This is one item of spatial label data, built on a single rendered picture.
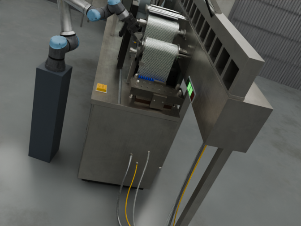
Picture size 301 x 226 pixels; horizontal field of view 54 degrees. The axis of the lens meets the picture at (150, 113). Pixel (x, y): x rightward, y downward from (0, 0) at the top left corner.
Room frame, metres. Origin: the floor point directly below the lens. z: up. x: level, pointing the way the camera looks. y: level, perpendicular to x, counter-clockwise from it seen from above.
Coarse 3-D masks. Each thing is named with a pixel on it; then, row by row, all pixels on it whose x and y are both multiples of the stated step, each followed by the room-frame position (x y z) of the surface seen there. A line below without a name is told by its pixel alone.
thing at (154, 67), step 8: (144, 56) 2.03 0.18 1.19; (152, 56) 2.04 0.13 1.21; (144, 64) 2.03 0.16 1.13; (152, 64) 2.05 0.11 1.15; (160, 64) 2.06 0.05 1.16; (168, 64) 2.08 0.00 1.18; (144, 72) 2.04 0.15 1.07; (152, 72) 2.05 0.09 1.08; (160, 72) 2.07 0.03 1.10; (168, 72) 2.08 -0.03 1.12; (160, 80) 2.07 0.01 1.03
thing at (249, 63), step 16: (192, 0) 2.64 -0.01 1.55; (192, 16) 2.49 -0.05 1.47; (208, 16) 2.02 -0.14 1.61; (224, 16) 1.96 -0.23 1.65; (208, 32) 1.91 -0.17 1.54; (224, 32) 1.67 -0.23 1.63; (208, 48) 1.87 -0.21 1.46; (224, 48) 1.60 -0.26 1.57; (240, 48) 1.42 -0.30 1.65; (224, 64) 1.61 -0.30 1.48; (240, 64) 1.35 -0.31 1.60; (256, 64) 1.32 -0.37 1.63; (224, 80) 1.45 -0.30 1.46; (240, 80) 1.31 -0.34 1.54; (240, 96) 1.32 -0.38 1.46
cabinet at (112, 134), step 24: (96, 120) 1.72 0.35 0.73; (120, 120) 1.76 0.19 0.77; (144, 120) 1.80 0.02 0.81; (168, 120) 1.85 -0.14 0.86; (96, 144) 1.73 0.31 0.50; (120, 144) 1.77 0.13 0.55; (144, 144) 1.82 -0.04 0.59; (168, 144) 1.87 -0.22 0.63; (96, 168) 1.74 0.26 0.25; (120, 168) 1.79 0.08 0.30
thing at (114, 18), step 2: (120, 0) 2.96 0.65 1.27; (114, 14) 3.52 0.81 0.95; (114, 16) 2.98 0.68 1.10; (116, 16) 2.96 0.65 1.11; (114, 18) 2.96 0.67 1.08; (116, 18) 2.96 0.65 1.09; (112, 20) 3.35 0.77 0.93; (114, 20) 2.96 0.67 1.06; (112, 22) 3.27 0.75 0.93; (114, 22) 2.96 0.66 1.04; (112, 24) 2.96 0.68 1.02; (114, 24) 2.96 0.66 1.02; (112, 26) 2.96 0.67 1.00; (114, 26) 2.96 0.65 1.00; (112, 28) 2.96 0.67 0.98; (114, 28) 2.96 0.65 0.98; (112, 30) 2.96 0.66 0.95; (112, 32) 2.96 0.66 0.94; (110, 34) 2.96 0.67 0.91; (112, 34) 2.96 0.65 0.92
